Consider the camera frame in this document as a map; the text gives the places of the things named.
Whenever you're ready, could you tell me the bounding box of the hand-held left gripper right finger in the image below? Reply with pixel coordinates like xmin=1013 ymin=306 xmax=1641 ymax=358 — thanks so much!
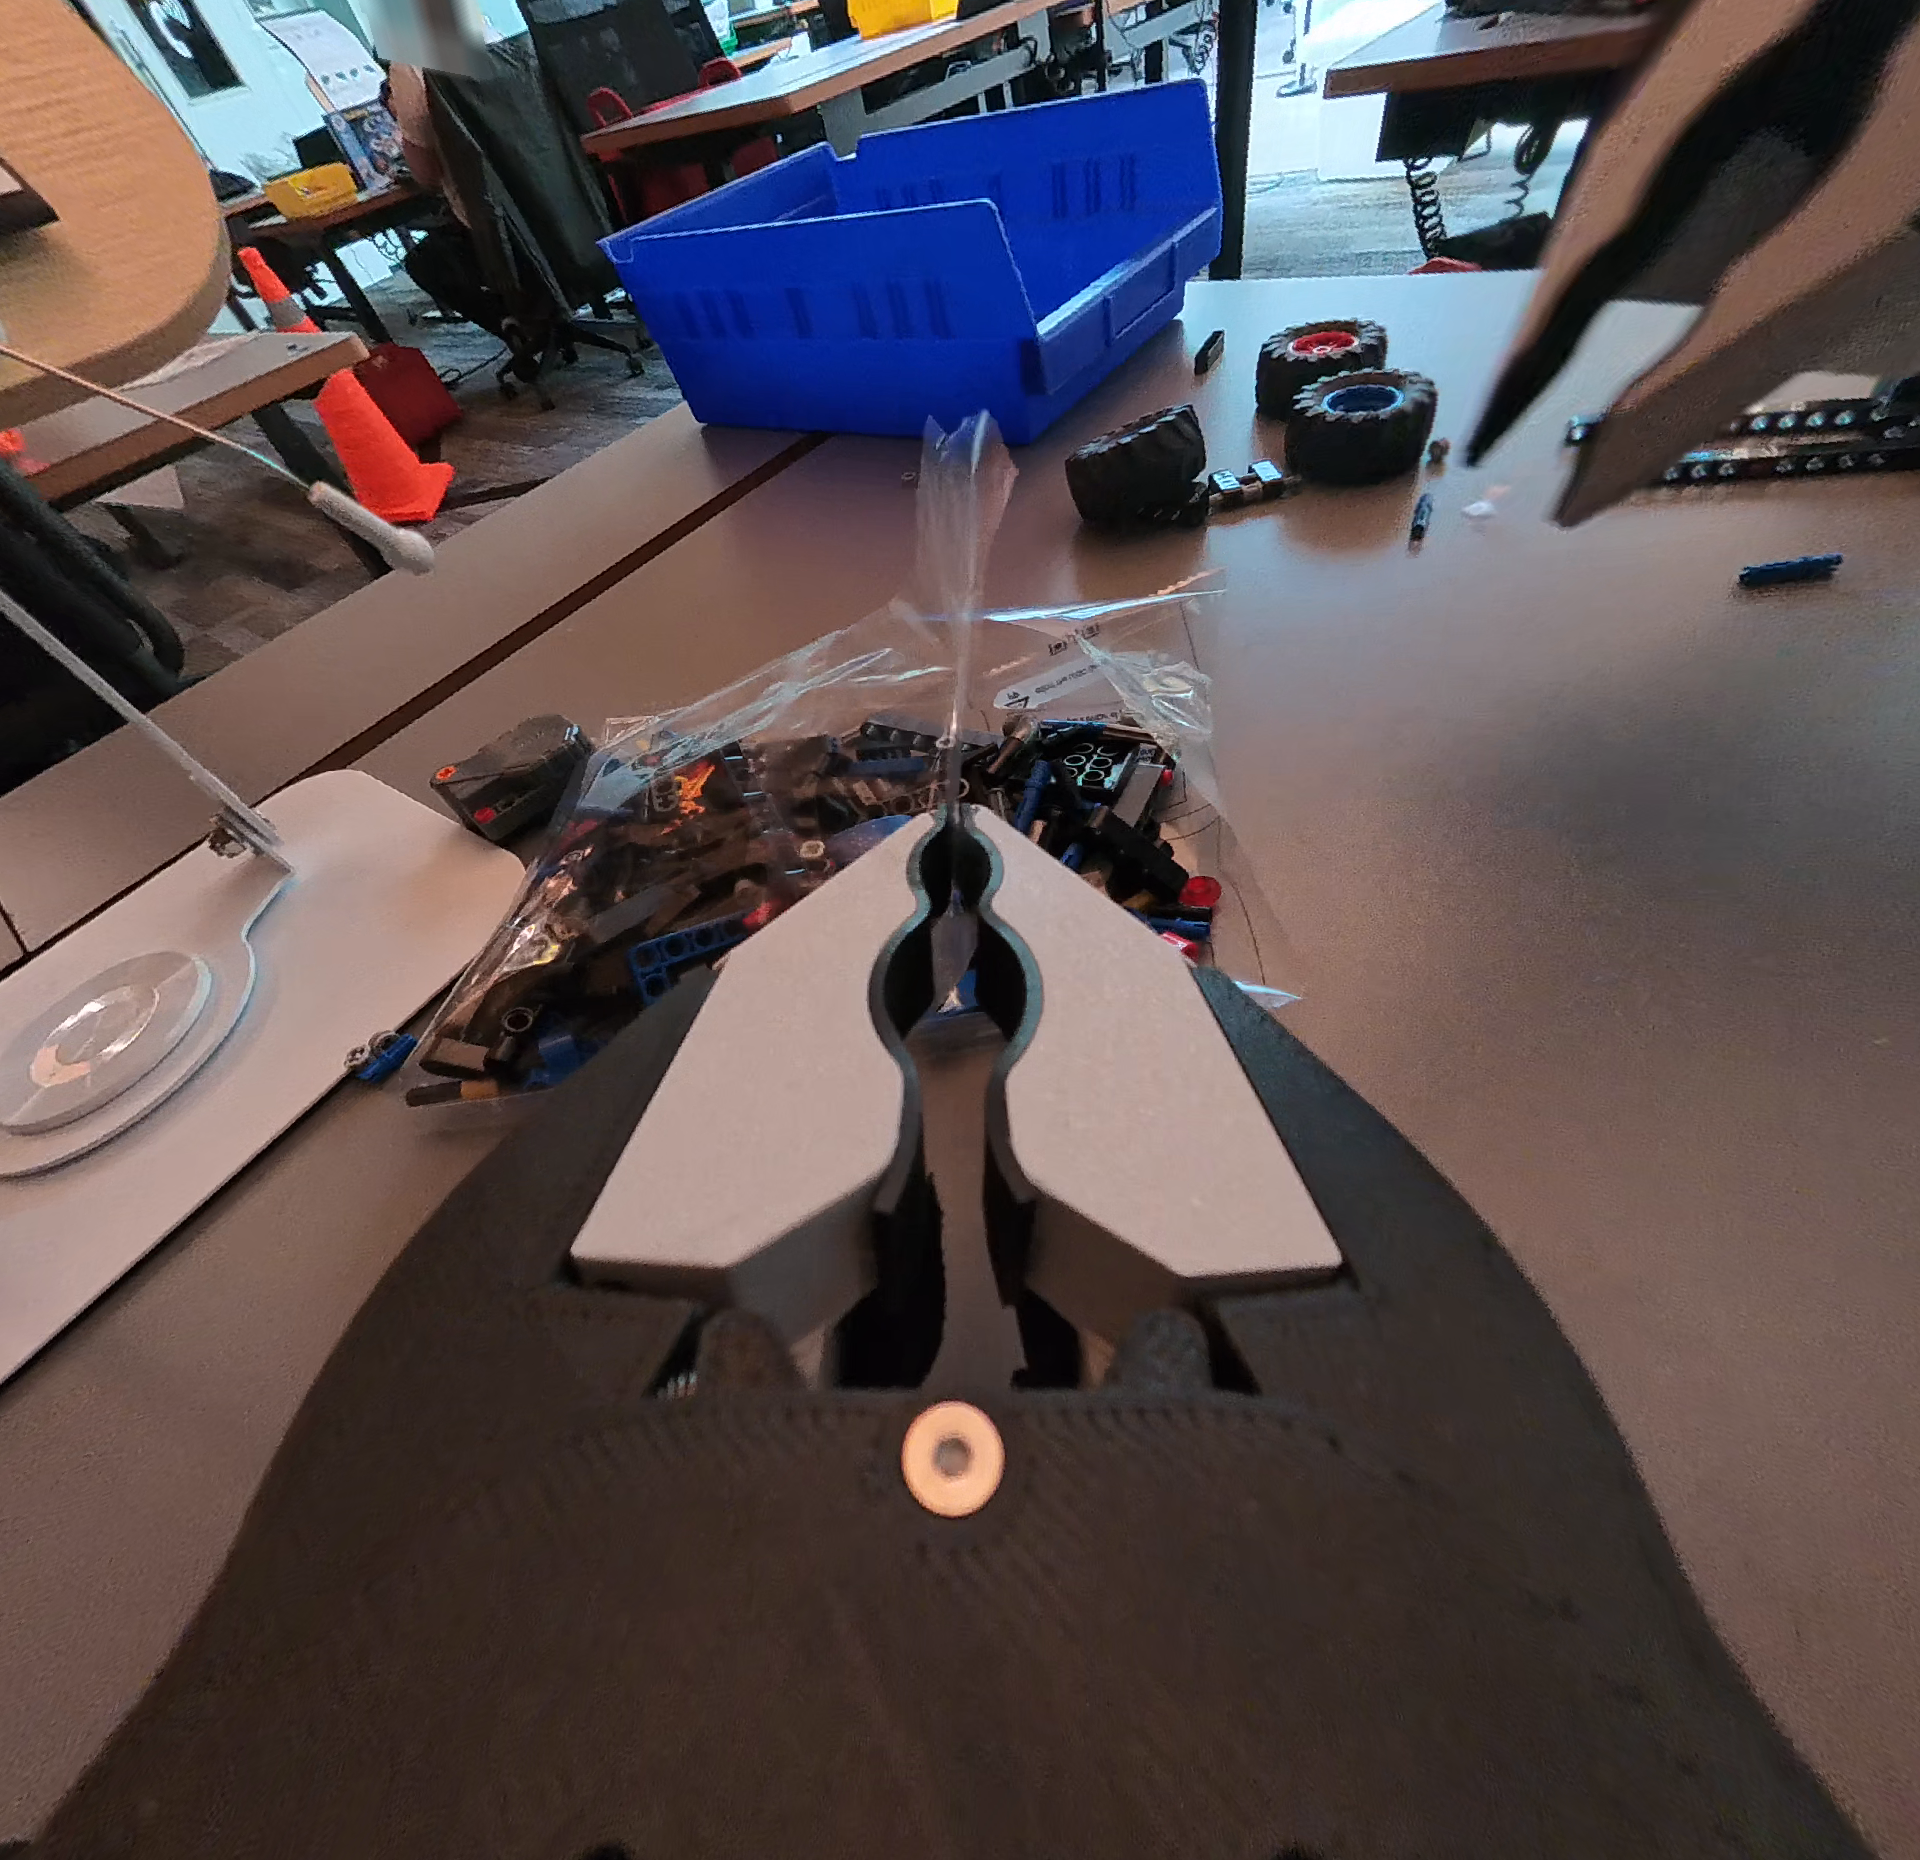
xmin=956 ymin=810 xmax=1345 ymax=1387

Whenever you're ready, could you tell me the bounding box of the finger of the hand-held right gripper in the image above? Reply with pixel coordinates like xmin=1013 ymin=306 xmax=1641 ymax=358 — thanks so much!
xmin=1462 ymin=0 xmax=1870 ymax=474
xmin=1551 ymin=168 xmax=1920 ymax=531

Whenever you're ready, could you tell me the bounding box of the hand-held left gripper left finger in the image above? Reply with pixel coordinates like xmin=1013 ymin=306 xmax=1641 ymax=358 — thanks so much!
xmin=567 ymin=810 xmax=956 ymax=1387

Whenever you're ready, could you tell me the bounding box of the clear bag of toy bricks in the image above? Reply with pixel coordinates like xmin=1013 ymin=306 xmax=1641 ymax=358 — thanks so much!
xmin=399 ymin=415 xmax=1313 ymax=1127

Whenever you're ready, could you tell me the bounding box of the grey desk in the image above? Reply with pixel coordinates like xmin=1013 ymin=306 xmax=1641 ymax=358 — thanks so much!
xmin=0 ymin=268 xmax=1920 ymax=1860
xmin=0 ymin=409 xmax=826 ymax=974

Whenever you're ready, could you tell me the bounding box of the black beam assembly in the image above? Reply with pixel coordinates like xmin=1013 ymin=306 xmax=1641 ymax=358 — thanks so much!
xmin=1566 ymin=369 xmax=1920 ymax=493

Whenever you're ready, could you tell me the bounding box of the brown work table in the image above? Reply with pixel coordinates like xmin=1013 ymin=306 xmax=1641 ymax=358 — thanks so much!
xmin=1323 ymin=0 xmax=1659 ymax=261

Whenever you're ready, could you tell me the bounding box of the black tyre blue hub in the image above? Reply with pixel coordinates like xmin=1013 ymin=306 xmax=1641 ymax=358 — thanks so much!
xmin=1065 ymin=409 xmax=1209 ymax=531
xmin=1282 ymin=369 xmax=1442 ymax=484

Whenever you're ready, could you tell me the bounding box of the black tyre red hub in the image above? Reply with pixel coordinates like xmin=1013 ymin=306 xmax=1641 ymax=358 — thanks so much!
xmin=1254 ymin=317 xmax=1393 ymax=417

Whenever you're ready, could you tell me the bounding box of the black pillar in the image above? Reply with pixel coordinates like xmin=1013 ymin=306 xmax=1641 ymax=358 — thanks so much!
xmin=1209 ymin=0 xmax=1266 ymax=284

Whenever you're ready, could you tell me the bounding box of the orange traffic cone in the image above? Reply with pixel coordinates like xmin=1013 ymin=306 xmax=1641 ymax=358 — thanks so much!
xmin=240 ymin=243 xmax=458 ymax=531

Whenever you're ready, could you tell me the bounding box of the red bag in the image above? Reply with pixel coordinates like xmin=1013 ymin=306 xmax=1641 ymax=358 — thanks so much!
xmin=354 ymin=337 xmax=462 ymax=451

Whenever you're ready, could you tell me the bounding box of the blue storage bin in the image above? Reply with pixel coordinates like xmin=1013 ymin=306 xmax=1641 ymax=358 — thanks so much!
xmin=598 ymin=82 xmax=1225 ymax=451

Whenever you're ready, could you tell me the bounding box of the long background table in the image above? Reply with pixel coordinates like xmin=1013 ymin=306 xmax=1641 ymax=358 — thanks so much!
xmin=583 ymin=0 xmax=1098 ymax=168

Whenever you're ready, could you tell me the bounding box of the low grey table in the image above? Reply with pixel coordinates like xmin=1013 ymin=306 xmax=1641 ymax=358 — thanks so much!
xmin=0 ymin=331 xmax=373 ymax=513

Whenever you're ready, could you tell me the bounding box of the black chair with jacket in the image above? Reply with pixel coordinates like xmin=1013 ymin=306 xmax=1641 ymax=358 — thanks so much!
xmin=385 ymin=67 xmax=655 ymax=400

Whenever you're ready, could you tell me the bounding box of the red office chair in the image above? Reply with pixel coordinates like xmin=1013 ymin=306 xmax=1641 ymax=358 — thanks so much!
xmin=583 ymin=56 xmax=786 ymax=235

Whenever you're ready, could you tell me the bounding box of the black mesh chair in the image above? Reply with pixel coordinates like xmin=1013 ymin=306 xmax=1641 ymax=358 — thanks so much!
xmin=508 ymin=0 xmax=727 ymax=144

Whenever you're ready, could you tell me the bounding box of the wooden instruction board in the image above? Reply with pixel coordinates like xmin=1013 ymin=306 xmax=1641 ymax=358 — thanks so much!
xmin=0 ymin=0 xmax=234 ymax=429

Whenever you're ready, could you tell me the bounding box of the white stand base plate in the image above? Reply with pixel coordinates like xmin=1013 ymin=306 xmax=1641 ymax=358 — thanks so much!
xmin=0 ymin=766 xmax=529 ymax=1383

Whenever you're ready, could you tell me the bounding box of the white cable with tip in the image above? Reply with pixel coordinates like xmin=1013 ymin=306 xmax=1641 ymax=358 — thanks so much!
xmin=0 ymin=337 xmax=440 ymax=578

